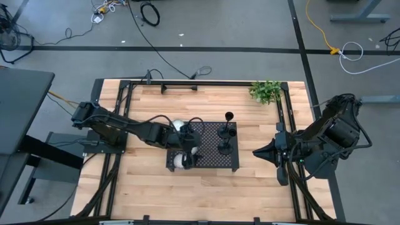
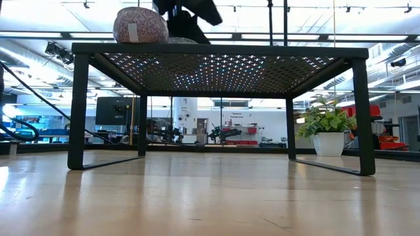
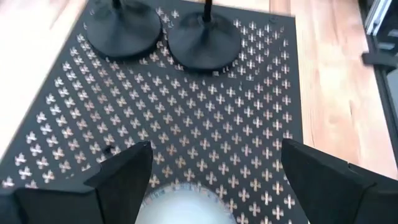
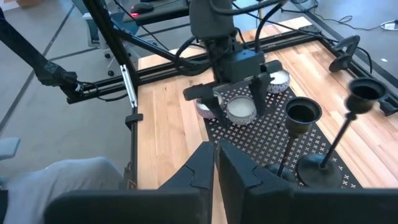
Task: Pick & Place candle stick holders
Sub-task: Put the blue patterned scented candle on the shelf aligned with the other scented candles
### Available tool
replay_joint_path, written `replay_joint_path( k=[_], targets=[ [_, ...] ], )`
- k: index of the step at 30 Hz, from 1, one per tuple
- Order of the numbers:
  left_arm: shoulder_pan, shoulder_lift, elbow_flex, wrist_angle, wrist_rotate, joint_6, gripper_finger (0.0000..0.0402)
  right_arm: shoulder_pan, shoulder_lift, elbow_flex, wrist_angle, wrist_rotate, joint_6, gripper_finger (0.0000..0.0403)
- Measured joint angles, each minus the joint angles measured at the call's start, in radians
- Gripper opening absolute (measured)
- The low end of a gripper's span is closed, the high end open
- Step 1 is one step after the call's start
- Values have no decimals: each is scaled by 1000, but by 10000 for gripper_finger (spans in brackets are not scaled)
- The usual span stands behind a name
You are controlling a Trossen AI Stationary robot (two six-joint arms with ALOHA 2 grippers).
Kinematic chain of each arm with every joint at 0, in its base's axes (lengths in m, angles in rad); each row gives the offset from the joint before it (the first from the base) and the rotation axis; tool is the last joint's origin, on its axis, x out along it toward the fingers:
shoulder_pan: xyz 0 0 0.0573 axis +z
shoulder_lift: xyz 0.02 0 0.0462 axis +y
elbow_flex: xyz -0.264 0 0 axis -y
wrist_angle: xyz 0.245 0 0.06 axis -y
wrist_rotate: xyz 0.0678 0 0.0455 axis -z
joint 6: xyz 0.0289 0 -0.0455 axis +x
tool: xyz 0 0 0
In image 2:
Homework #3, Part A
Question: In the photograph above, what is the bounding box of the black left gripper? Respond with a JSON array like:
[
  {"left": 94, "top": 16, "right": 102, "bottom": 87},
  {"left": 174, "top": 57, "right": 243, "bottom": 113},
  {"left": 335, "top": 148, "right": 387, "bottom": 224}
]
[{"left": 152, "top": 0, "right": 223, "bottom": 44}]

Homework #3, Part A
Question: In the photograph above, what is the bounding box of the red leaf patterned candle bowl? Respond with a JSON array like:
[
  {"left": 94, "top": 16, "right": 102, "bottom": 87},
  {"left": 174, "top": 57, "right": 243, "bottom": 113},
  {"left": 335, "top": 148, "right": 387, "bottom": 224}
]
[{"left": 167, "top": 36, "right": 199, "bottom": 45}]

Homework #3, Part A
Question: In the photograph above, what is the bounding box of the pink patterned candle bowl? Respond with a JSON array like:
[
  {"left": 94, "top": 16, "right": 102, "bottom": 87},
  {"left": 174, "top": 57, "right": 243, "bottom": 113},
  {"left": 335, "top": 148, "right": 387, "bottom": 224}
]
[{"left": 113, "top": 6, "right": 170, "bottom": 45}]

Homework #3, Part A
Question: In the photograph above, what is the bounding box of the black perforated metal rack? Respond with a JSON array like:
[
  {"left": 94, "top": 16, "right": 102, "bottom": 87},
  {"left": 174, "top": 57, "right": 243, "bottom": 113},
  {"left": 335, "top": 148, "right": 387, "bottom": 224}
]
[{"left": 67, "top": 42, "right": 377, "bottom": 177}]

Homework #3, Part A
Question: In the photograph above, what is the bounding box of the white column with cameras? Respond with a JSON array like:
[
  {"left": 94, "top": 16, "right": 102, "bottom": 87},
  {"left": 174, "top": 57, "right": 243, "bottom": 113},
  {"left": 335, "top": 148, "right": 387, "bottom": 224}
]
[{"left": 173, "top": 96, "right": 198, "bottom": 144}]

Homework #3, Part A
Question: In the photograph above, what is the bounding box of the grey door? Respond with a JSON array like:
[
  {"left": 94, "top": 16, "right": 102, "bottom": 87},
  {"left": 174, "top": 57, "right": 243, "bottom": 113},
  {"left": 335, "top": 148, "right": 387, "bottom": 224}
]
[{"left": 196, "top": 118, "right": 208, "bottom": 144}]

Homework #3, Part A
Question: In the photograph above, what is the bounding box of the person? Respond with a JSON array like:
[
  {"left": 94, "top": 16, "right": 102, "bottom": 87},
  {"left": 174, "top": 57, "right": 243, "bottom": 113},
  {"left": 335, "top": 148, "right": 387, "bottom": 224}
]
[{"left": 146, "top": 118, "right": 158, "bottom": 142}]

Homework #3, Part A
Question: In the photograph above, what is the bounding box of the yellow pole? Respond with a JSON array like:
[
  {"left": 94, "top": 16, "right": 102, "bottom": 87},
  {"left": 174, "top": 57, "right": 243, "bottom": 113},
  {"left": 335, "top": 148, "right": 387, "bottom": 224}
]
[{"left": 129, "top": 94, "right": 136, "bottom": 145}]

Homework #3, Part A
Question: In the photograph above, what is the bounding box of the shelf with red bins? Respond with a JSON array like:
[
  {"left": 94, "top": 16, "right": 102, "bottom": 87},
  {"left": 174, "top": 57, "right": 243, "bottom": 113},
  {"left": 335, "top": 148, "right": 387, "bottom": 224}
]
[{"left": 224, "top": 124, "right": 259, "bottom": 146}]

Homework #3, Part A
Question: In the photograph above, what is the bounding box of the black monitor screen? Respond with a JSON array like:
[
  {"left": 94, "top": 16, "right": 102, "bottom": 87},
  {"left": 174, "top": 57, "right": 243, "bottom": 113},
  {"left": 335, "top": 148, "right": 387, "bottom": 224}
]
[{"left": 95, "top": 96, "right": 140, "bottom": 126}]

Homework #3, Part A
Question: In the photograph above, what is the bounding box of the black hanging ceiling device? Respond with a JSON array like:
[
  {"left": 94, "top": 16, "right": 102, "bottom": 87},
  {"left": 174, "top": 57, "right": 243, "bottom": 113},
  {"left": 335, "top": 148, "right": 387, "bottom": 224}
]
[{"left": 45, "top": 41, "right": 75, "bottom": 65}]

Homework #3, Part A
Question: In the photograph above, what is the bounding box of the green plant in white pot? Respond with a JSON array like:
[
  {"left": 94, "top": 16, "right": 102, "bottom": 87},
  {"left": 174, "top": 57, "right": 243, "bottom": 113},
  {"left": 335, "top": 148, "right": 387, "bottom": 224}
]
[{"left": 295, "top": 96, "right": 358, "bottom": 157}]

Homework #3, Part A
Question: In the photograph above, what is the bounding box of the red box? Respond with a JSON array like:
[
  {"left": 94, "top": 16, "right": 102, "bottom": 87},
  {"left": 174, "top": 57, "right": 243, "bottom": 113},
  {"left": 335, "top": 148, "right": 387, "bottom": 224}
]
[{"left": 341, "top": 104, "right": 381, "bottom": 117}]

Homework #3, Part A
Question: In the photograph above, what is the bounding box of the red tool case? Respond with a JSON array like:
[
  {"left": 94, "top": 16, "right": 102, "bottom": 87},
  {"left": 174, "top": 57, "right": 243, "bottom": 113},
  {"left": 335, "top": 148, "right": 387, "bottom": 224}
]
[{"left": 379, "top": 134, "right": 410, "bottom": 151}]

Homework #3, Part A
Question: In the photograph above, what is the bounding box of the thin black cable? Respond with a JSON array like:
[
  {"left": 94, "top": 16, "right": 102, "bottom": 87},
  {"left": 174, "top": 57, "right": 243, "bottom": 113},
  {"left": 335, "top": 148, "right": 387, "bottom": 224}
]
[{"left": 0, "top": 60, "right": 114, "bottom": 146}]

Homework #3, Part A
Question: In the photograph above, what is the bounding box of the thick black cable loop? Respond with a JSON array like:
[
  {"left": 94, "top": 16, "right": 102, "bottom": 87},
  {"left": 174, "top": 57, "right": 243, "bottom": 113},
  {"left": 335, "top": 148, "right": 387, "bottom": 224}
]
[{"left": 0, "top": 111, "right": 40, "bottom": 144}]

